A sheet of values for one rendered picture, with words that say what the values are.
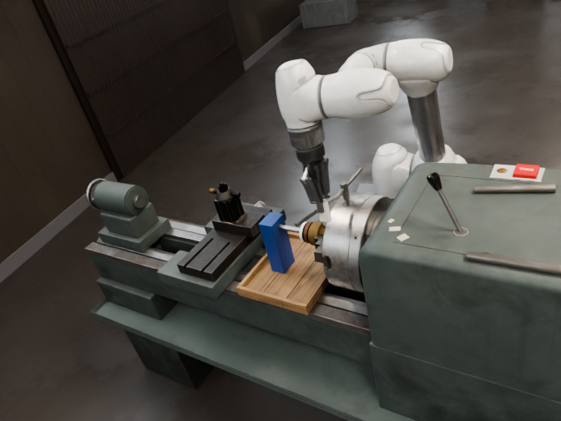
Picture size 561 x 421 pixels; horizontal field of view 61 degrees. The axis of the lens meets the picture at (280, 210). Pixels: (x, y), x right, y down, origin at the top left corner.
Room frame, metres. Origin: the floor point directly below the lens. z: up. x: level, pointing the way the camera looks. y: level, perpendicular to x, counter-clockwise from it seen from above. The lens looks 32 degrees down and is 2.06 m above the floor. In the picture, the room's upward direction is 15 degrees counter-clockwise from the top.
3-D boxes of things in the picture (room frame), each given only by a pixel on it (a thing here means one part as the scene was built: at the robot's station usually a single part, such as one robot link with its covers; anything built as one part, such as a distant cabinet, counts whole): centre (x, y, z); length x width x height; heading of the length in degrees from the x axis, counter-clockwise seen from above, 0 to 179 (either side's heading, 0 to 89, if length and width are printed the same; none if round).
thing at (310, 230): (1.34, -0.11, 1.08); 0.09 x 0.09 x 0.09; 50
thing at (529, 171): (1.13, -0.71, 1.26); 0.06 x 0.06 x 0.02; 50
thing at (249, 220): (1.67, 0.18, 1.00); 0.20 x 0.10 x 0.05; 50
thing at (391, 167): (1.82, -0.53, 0.97); 0.18 x 0.16 x 0.22; 57
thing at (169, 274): (1.69, 0.27, 0.90); 0.53 x 0.30 x 0.06; 140
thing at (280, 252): (1.46, 0.04, 1.00); 0.08 x 0.06 x 0.23; 140
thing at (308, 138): (1.14, -0.11, 1.54); 0.09 x 0.09 x 0.06
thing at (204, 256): (1.64, 0.24, 0.95); 0.43 x 0.18 x 0.04; 140
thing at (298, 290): (1.43, 0.00, 0.89); 0.36 x 0.30 x 0.04; 140
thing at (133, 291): (2.02, 0.69, 0.34); 0.44 x 0.40 x 0.68; 140
